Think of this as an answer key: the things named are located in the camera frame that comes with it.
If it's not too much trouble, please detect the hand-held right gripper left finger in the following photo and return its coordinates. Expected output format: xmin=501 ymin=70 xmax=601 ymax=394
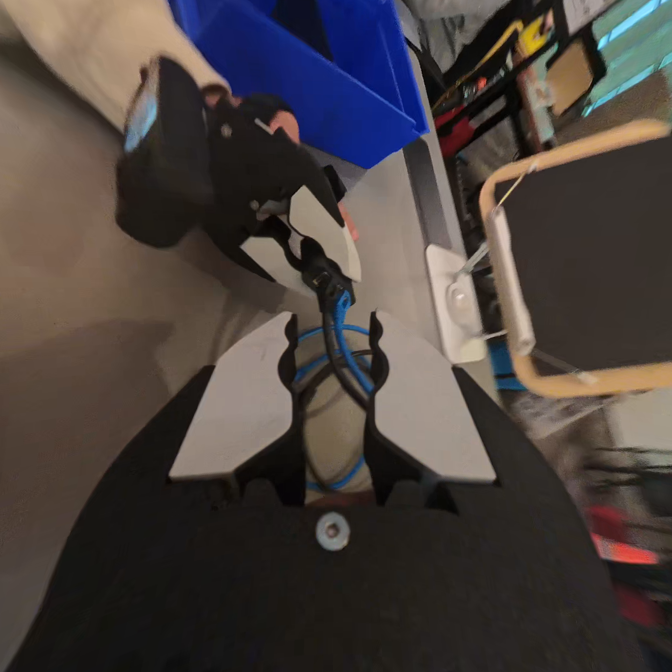
xmin=168 ymin=311 xmax=307 ymax=507

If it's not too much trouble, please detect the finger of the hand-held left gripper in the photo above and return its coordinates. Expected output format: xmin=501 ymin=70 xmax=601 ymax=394
xmin=288 ymin=183 xmax=364 ymax=284
xmin=239 ymin=232 xmax=307 ymax=287

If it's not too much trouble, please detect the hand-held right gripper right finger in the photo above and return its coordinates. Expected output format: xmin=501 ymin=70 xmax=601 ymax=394
xmin=363 ymin=309 xmax=497 ymax=507

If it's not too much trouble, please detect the black ethernet port adapter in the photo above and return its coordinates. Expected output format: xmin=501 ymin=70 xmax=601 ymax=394
xmin=297 ymin=238 xmax=357 ymax=308

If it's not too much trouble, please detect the blue ethernet cable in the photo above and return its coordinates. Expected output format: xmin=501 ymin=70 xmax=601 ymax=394
xmin=292 ymin=288 xmax=381 ymax=494

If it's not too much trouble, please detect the black ethernet cable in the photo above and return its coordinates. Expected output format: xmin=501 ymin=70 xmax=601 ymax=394
xmin=324 ymin=300 xmax=377 ymax=410

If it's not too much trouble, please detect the blue plastic bin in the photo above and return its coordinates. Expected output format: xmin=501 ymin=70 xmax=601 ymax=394
xmin=168 ymin=0 xmax=432 ymax=170

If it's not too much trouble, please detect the person's left forearm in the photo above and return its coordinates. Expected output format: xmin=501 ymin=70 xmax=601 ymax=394
xmin=0 ymin=0 xmax=234 ymax=134

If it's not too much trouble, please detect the person's left hand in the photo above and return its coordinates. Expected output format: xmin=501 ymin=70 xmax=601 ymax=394
xmin=204 ymin=86 xmax=303 ymax=145

